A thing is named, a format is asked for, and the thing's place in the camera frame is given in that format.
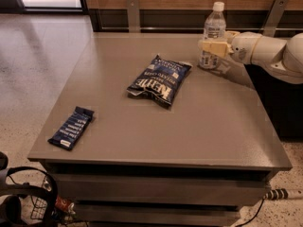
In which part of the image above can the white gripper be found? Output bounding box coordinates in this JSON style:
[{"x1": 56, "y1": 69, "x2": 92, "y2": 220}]
[{"x1": 198, "y1": 30, "x2": 262, "y2": 64}]

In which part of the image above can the clear plastic water bottle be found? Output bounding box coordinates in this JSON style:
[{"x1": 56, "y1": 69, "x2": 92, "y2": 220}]
[{"x1": 199, "y1": 2, "x2": 226, "y2": 70}]

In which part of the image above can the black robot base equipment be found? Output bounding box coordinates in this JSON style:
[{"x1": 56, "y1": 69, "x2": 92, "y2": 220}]
[{"x1": 0, "y1": 152, "x2": 57, "y2": 227}]

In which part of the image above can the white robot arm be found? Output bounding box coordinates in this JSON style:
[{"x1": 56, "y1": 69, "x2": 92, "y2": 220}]
[{"x1": 198, "y1": 31, "x2": 303, "y2": 84}]

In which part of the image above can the blue RXBAR blueberry bar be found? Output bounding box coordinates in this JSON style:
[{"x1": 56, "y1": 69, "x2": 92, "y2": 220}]
[{"x1": 47, "y1": 107, "x2": 94, "y2": 150}]

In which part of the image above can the blue Kettle chips bag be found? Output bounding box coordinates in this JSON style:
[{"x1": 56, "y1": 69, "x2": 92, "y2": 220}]
[{"x1": 127, "y1": 55, "x2": 192, "y2": 108}]

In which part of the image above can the grey table cabinet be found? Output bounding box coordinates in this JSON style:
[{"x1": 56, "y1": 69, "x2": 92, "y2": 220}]
[{"x1": 28, "y1": 34, "x2": 291, "y2": 227}]

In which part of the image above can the right metal wall bracket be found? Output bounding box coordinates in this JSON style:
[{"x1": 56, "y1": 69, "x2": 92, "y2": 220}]
[{"x1": 262, "y1": 0, "x2": 290, "y2": 37}]

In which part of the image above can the metal wall bracket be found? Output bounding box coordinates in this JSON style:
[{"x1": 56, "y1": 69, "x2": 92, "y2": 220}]
[
  {"x1": 262, "y1": 0, "x2": 290, "y2": 37},
  {"x1": 126, "y1": 0, "x2": 140, "y2": 33}
]

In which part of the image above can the left metal wall bracket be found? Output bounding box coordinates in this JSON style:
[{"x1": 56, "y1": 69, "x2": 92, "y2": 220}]
[{"x1": 126, "y1": 0, "x2": 140, "y2": 33}]

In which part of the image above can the black white striped cable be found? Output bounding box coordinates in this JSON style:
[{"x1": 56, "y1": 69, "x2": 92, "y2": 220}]
[{"x1": 235, "y1": 188, "x2": 303, "y2": 227}]

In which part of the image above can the wire basket with red can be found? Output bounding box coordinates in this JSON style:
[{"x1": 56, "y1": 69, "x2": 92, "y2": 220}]
[{"x1": 30, "y1": 176, "x2": 76, "y2": 226}]

